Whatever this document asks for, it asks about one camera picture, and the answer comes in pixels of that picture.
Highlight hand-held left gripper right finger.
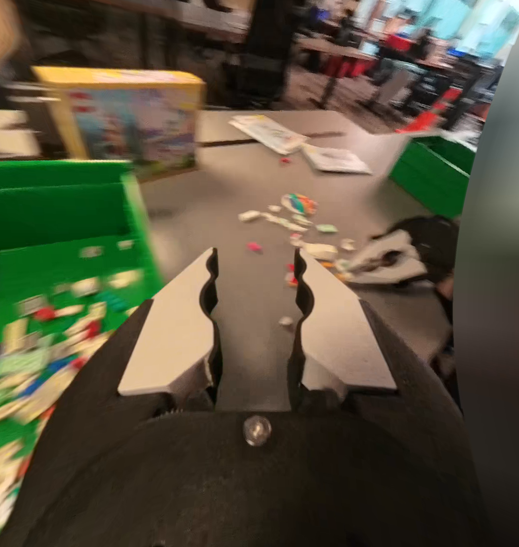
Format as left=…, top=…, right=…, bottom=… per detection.
left=288, top=247, right=398, bottom=392

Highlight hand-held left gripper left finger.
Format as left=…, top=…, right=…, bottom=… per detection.
left=118, top=247, right=222, bottom=396

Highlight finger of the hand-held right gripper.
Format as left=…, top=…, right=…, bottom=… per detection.
left=346, top=253, right=427, bottom=285
left=370, top=229, right=415, bottom=259

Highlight white lego brick assembly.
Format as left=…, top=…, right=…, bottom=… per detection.
left=304, top=242, right=339, bottom=261

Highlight lego instruction booklet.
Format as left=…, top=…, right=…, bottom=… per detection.
left=303, top=143, right=374, bottom=175
left=229, top=114, right=308, bottom=155

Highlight round rainbow lego piece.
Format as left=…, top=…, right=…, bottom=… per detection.
left=281, top=193, right=318, bottom=215

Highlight scattered small pale lego pieces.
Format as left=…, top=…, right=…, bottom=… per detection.
left=261, top=205, right=315, bottom=234

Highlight green bin of lego pieces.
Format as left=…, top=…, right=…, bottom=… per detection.
left=0, top=160, right=167, bottom=547

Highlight yellow lego set box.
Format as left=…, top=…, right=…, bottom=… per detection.
left=32, top=66, right=207, bottom=172

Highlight green plastic bin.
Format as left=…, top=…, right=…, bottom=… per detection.
left=389, top=136, right=476, bottom=219

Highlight red and orange object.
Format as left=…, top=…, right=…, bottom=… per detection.
left=395, top=87, right=461, bottom=134

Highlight background table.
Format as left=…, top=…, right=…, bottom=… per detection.
left=296, top=36, right=373, bottom=109

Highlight black office chair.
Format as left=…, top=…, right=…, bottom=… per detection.
left=223, top=0, right=295, bottom=109

